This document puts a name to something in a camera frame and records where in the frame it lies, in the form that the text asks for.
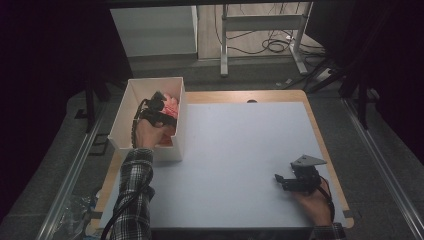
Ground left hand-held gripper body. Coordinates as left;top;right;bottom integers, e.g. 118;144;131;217
134;98;178;129

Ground person's right hand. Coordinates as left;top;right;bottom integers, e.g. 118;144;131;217
292;178;334;228

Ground black floor cables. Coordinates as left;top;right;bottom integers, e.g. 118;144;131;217
228;29;327;57

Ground white box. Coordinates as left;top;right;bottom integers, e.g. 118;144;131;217
107;76;188;163

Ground person's left hand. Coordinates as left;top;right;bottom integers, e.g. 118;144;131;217
133;118;177;151

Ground aluminium rail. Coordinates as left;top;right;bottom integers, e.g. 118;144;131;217
35;108;112;240
342;97;424;240

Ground grey metal desk frame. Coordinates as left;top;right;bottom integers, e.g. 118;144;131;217
219;1;315;78

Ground light blue table mat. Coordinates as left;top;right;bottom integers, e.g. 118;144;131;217
99;101;348;230

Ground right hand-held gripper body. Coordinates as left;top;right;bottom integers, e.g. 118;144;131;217
284;154;328;194

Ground white cabinet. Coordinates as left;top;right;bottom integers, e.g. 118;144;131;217
109;5;199;58

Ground white power strip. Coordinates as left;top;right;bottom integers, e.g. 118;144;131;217
315;67;333;83

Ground black stand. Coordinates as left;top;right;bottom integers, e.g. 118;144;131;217
339;64;382;131
74;75;113;134

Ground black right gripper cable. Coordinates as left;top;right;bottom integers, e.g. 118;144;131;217
316;175;336;224

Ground pink glove with red print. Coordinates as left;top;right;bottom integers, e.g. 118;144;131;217
162;93;181;120

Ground clear plastic bag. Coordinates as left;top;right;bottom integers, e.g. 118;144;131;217
60;194;102;240

